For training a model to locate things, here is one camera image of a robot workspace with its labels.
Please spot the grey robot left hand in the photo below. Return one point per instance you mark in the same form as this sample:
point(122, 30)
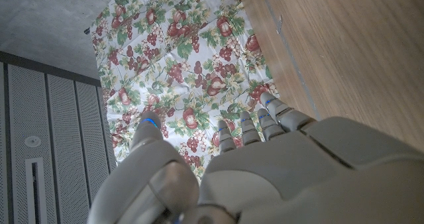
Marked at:
point(298, 177)

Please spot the floral fruit print backdrop cloth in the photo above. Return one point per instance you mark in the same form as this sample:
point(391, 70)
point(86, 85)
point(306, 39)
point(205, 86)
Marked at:
point(185, 61)

